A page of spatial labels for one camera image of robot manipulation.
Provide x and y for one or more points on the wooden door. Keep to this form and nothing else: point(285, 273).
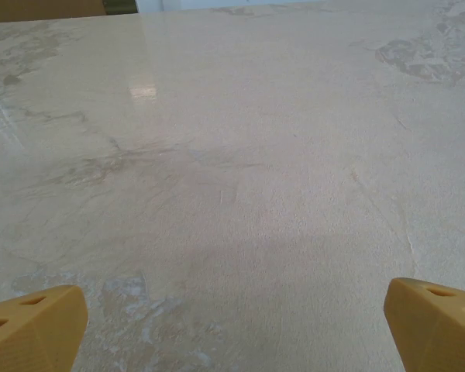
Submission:
point(42, 7)

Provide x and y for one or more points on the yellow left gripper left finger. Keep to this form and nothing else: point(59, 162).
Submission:
point(35, 329)

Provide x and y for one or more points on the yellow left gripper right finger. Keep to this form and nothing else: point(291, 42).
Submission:
point(434, 333)

